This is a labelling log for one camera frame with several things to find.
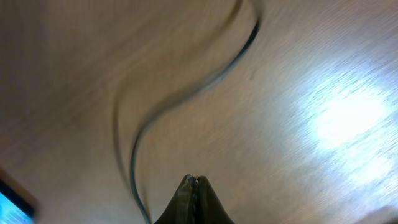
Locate black USB charging cable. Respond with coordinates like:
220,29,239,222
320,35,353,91
129,17,261,224

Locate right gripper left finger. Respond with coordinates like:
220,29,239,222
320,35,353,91
155,175,195,224

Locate blue Galaxy smartphone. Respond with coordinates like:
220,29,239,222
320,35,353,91
1,180,35,224

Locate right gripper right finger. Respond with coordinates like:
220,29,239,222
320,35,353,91
195,176,234,224

